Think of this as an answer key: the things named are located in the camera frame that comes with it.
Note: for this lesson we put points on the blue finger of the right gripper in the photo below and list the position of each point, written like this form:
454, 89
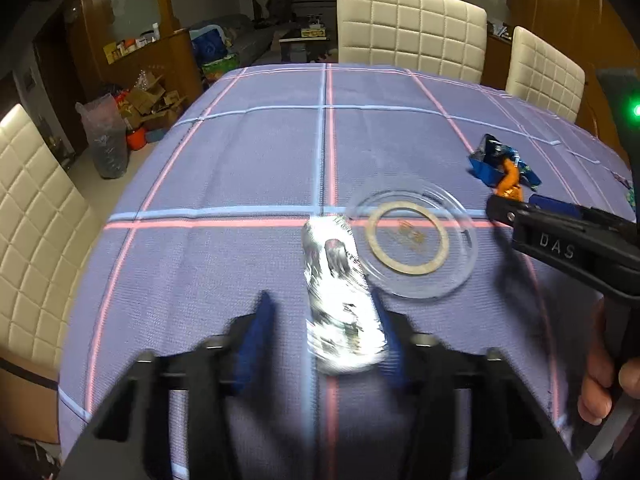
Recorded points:
506, 211
553, 206

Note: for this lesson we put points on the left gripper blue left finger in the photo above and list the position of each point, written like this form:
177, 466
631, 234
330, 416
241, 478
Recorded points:
128, 435

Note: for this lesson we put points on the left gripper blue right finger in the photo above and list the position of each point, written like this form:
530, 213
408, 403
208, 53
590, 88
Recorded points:
510, 435

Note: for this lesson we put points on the orange peel piece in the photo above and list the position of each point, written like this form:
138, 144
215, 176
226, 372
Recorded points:
509, 186

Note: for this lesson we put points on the blue snack wrapper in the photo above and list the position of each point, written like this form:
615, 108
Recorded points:
487, 163

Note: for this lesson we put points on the clear round plastic lid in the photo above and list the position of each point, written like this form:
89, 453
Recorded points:
415, 240

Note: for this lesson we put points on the silver pill blister pack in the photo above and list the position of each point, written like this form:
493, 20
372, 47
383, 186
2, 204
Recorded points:
344, 331

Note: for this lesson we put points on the grey plastic trash bag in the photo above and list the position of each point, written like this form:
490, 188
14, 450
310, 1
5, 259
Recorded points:
106, 135

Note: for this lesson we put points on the person's right hand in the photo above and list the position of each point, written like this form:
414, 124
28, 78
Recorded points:
595, 402

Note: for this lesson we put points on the cream chair far right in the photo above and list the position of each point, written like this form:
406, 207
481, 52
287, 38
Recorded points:
543, 76

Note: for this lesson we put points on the cream chair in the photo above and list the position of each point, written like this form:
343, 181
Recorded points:
48, 230
543, 76
441, 37

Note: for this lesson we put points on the purple plaid tablecloth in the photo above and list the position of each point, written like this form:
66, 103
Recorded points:
215, 216

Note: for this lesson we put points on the wooden door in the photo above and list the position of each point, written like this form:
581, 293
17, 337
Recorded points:
593, 35

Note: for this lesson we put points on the cream chair on left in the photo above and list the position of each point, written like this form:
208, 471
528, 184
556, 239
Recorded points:
48, 230

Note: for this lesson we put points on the cream chair far middle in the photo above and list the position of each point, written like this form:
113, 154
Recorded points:
441, 37

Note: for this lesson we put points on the dark coffee table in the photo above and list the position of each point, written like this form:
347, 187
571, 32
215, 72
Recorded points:
295, 47

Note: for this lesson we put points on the orange bucket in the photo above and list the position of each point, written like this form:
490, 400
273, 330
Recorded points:
136, 140

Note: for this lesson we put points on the grey sofa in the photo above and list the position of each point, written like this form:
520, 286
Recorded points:
241, 36

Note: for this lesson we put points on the colourful shopping bag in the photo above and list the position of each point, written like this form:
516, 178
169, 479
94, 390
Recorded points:
213, 71

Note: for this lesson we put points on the cardboard boxes pile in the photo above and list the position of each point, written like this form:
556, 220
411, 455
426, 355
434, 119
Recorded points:
148, 104

